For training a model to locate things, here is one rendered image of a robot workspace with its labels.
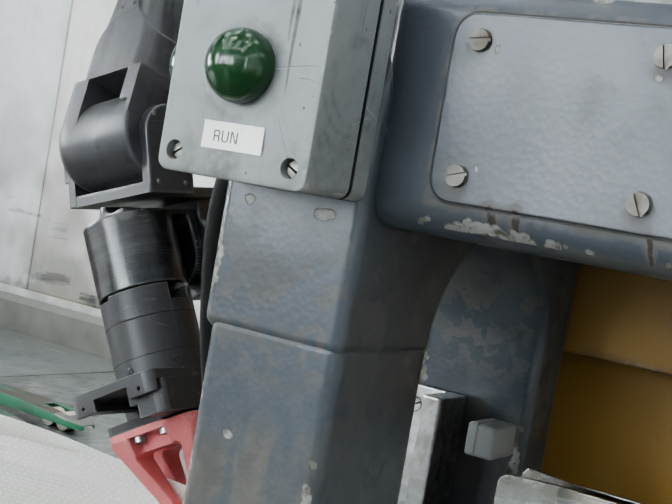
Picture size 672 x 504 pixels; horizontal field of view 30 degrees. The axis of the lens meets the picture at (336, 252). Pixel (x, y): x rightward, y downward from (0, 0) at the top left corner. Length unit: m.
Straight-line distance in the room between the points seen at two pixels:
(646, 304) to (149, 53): 0.34
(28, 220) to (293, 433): 7.64
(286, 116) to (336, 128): 0.02
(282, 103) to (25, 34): 7.90
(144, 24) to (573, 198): 0.40
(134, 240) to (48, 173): 7.29
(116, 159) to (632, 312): 0.32
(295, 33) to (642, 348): 0.32
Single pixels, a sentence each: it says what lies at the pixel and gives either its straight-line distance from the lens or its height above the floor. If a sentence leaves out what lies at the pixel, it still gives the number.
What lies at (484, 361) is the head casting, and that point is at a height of 1.16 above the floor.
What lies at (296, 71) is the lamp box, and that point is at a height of 1.29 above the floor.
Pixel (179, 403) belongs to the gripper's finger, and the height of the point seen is 1.11.
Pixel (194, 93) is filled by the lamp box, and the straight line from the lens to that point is 0.51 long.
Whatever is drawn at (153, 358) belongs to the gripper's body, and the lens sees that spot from 0.76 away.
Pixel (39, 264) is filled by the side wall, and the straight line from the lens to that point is 8.07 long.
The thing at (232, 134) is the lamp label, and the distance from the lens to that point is 0.50.
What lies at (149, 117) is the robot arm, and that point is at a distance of 0.77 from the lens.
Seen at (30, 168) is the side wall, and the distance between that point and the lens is 8.18.
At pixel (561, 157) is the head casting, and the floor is 1.27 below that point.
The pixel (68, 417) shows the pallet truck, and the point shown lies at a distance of 5.55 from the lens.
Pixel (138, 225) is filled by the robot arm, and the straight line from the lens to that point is 0.78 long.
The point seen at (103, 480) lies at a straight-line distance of 0.81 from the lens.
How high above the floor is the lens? 1.25
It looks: 3 degrees down
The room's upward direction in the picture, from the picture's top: 10 degrees clockwise
